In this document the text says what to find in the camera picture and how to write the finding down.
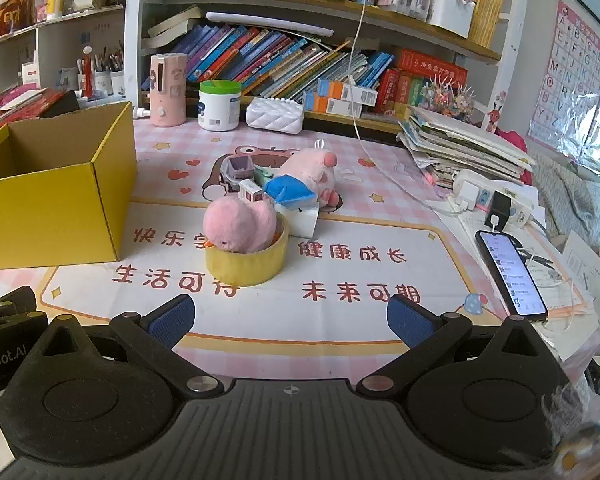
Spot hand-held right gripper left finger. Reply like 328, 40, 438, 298
30, 294, 226, 402

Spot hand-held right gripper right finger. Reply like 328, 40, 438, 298
355, 294, 571, 402

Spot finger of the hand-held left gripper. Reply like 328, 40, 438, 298
0, 285, 37, 317
0, 311, 49, 336

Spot yellow tape roll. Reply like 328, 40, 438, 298
204, 212, 290, 287

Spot yellow cardboard box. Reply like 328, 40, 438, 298
0, 101, 138, 271

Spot white power adapter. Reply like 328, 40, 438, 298
280, 205, 321, 238

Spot purple grey toy car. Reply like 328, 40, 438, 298
219, 154, 261, 193

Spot pink checked printed table mat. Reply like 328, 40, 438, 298
0, 115, 526, 361

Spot black smartphone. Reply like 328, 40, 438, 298
475, 230, 549, 322

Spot round pink plush toy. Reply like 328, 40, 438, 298
202, 196, 281, 253

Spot white power strip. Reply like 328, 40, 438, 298
450, 169, 536, 231

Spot black plug adapter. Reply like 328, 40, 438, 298
485, 191, 513, 231

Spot small white red box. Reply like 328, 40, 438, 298
237, 179, 265, 203

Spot loose white paper sheets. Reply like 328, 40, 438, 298
530, 230, 600, 341

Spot pink pig plush blue shirt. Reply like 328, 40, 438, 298
262, 146, 343, 213

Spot stack of papers and books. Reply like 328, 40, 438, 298
397, 105, 536, 186

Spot red paper sheets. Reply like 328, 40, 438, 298
0, 87, 63, 128

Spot grey blanket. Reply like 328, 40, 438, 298
530, 150, 600, 261

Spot white pink envelope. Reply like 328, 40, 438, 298
0, 87, 48, 111

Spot grey fluffy cuff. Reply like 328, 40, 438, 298
540, 385, 600, 476

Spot white jar green lid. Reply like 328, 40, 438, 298
198, 80, 242, 132

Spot white quilted pouch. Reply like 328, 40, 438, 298
245, 96, 305, 134

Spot colourful bead ornament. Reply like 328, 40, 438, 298
420, 72, 476, 122

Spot pink cylinder dispenser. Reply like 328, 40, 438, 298
149, 52, 188, 127

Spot red doll figure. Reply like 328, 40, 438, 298
81, 45, 94, 97

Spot red book set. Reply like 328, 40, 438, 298
375, 49, 468, 116

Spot white cubby shelf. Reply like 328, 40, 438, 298
0, 5, 126, 106

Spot row of colourful books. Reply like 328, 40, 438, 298
182, 22, 396, 103

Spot white wooden bookshelf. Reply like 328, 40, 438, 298
122, 0, 531, 136

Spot thick lying book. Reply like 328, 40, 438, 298
147, 7, 203, 38

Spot white pen organizer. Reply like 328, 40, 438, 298
427, 0, 476, 40

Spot white tube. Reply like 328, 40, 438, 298
206, 11, 336, 38

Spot stack of orange books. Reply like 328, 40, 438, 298
467, 0, 508, 48

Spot alphabet wall poster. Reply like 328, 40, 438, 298
527, 0, 600, 151

